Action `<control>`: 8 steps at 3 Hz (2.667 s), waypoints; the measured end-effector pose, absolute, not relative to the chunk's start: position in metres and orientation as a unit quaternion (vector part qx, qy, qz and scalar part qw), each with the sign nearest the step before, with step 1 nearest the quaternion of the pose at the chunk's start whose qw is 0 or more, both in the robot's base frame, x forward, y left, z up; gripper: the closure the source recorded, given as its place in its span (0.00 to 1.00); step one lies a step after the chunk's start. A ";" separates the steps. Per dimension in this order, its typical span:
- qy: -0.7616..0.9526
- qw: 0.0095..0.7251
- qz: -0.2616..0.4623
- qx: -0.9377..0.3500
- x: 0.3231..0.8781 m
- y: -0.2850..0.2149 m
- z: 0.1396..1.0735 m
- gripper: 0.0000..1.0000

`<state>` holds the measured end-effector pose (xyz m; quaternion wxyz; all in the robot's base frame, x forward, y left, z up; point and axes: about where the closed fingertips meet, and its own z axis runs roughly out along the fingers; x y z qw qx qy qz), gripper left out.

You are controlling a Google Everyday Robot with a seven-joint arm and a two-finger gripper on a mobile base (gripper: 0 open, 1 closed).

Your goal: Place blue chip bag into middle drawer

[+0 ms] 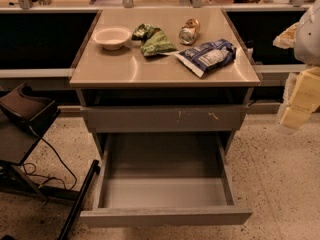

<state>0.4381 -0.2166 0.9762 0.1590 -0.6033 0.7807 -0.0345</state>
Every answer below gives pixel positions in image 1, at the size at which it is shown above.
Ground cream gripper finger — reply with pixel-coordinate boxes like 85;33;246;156
277;67;320;135

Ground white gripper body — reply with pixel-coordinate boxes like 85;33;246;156
273;23;297;49

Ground blue chip bag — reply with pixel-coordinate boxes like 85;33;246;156
176;39;237;78

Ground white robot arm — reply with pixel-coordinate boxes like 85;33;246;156
273;0;320;134

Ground closed grey top drawer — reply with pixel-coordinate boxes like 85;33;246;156
81;105;248;133

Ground green chip bag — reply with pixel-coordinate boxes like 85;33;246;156
131;24;177;57

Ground grey drawer cabinet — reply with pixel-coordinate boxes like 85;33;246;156
69;7;262;158

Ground open grey middle drawer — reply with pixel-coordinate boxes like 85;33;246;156
80;132;252;228

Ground crushed gold soda can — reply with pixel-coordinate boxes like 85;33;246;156
179;19;200;45

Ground white bowl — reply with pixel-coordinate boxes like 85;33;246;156
92;26;131;50

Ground black metal leg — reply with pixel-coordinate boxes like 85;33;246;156
57;160;100;240

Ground black cable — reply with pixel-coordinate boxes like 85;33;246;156
21;125;78;192

